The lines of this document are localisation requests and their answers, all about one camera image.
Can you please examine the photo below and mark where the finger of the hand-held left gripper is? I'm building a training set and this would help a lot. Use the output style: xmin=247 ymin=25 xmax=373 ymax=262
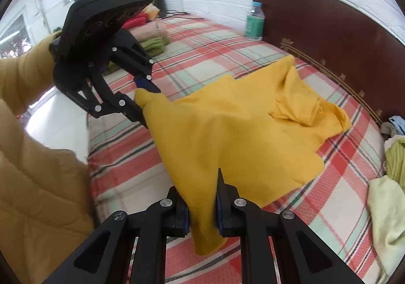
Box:
xmin=86 ymin=63 xmax=149 ymax=129
xmin=109 ymin=29 xmax=162 ymax=94

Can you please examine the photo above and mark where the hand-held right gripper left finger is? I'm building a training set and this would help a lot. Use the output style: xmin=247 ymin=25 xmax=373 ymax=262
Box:
xmin=43 ymin=186 xmax=190 ymax=284

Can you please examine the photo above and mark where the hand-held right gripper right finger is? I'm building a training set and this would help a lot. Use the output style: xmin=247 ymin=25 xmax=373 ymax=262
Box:
xmin=216 ymin=168 xmax=364 ymax=284

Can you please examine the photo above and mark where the yellow shirt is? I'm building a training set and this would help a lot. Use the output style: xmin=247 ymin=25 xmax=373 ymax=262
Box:
xmin=134 ymin=56 xmax=352 ymax=256

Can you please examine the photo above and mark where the person's left forearm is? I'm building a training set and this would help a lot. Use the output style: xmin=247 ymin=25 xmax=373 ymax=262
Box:
xmin=0 ymin=31 xmax=62 ymax=114

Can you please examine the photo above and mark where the folded red garment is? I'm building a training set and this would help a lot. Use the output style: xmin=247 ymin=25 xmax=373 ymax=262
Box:
xmin=122 ymin=15 xmax=148 ymax=30

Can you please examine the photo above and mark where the folded pink garment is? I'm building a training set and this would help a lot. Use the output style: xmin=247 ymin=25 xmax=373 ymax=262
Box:
xmin=128 ymin=21 xmax=168 ymax=41

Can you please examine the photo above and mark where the folded orange garment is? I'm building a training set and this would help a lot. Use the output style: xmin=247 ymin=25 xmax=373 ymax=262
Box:
xmin=144 ymin=4 xmax=160 ymax=22

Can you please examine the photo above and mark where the plaid blanket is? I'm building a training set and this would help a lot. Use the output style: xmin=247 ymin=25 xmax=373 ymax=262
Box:
xmin=87 ymin=15 xmax=388 ymax=284

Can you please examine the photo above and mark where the green label water bottle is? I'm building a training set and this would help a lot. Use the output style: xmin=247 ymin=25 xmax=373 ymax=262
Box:
xmin=245 ymin=2 xmax=265 ymax=41

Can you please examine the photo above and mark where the mustard yellow jacket sleeve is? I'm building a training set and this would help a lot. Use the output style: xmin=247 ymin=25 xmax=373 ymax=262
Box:
xmin=0 ymin=99 xmax=95 ymax=284

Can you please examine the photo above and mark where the pale green garment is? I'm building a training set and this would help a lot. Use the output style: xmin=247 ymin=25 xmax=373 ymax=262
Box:
xmin=367 ymin=176 xmax=405 ymax=284

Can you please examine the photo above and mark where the olive green garment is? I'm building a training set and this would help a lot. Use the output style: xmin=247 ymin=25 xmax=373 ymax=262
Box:
xmin=384 ymin=137 xmax=405 ymax=190

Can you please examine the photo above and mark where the dark wooden headboard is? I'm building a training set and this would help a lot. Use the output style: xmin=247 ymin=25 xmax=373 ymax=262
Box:
xmin=253 ymin=0 xmax=405 ymax=128

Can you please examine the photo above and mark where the blue white cloth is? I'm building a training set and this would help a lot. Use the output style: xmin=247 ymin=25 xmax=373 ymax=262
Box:
xmin=381 ymin=115 xmax=405 ymax=142

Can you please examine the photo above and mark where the black floor cable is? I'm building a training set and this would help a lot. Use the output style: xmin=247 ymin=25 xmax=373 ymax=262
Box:
xmin=165 ymin=10 xmax=203 ymax=19

